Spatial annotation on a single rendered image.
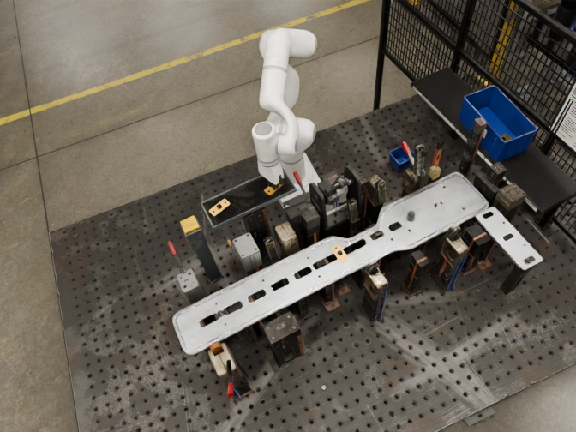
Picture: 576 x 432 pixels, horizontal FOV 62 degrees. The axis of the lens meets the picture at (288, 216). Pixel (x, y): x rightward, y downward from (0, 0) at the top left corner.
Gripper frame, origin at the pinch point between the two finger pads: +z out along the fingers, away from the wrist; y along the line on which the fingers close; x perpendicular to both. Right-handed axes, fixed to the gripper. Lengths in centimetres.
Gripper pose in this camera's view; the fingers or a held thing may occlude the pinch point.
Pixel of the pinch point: (273, 183)
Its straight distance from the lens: 193.2
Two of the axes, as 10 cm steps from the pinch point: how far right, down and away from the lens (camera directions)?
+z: 0.9, 5.4, 8.4
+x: 7.0, -6.3, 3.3
